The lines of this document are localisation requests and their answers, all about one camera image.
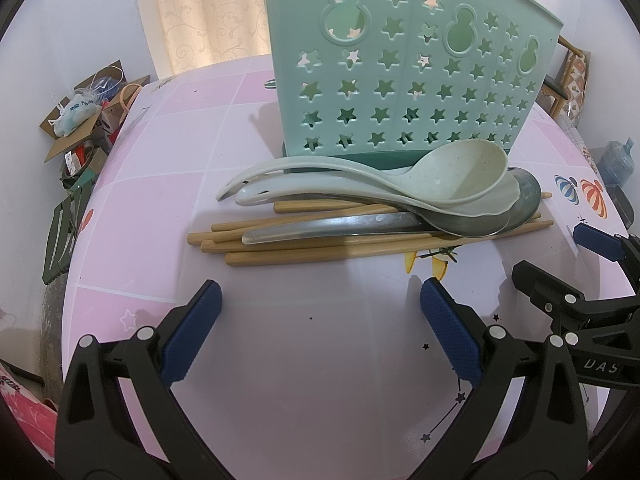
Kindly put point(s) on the blue water jug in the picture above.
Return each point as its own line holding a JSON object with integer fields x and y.
{"x": 617, "y": 165}

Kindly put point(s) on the red paper bag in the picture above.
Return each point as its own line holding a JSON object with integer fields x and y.
{"x": 114, "y": 135}

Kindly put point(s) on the pale blue plastic bag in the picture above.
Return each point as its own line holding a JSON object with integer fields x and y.
{"x": 75, "y": 112}

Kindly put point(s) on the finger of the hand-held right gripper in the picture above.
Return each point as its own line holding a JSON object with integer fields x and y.
{"x": 597, "y": 241}
{"x": 535, "y": 277}

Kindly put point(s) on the cardboard box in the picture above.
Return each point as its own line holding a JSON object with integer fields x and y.
{"x": 65, "y": 142}

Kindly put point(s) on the dark grey appliance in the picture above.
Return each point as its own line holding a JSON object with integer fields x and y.
{"x": 624, "y": 205}

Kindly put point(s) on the green folding chair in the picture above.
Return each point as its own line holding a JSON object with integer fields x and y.
{"x": 62, "y": 230}

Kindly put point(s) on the wooden chair with dark seat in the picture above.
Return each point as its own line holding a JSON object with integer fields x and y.
{"x": 554, "y": 85}

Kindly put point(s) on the cream patterned curtain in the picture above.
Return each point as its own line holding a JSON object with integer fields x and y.
{"x": 210, "y": 10}

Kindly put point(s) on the pink printed fabric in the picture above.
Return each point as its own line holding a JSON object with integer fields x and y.
{"x": 25, "y": 410}

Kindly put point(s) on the teal plastic utensil holder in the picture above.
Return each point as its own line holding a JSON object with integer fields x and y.
{"x": 400, "y": 85}

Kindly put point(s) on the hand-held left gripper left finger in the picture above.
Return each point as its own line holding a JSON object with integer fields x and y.
{"x": 192, "y": 330}

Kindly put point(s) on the pink printed tablecloth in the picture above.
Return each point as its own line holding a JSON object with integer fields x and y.
{"x": 320, "y": 360}

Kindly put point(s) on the black bin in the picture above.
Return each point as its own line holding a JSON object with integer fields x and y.
{"x": 92, "y": 160}

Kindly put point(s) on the pile of wooden chopsticks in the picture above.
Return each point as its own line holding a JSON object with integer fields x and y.
{"x": 280, "y": 257}

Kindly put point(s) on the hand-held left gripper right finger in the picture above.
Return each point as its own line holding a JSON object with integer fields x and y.
{"x": 450, "y": 335}

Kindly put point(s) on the white scalloped plastic spoon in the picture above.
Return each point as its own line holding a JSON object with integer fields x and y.
{"x": 300, "y": 192}

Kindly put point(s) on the rolled floral sheet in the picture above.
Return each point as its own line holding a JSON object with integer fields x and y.
{"x": 575, "y": 85}

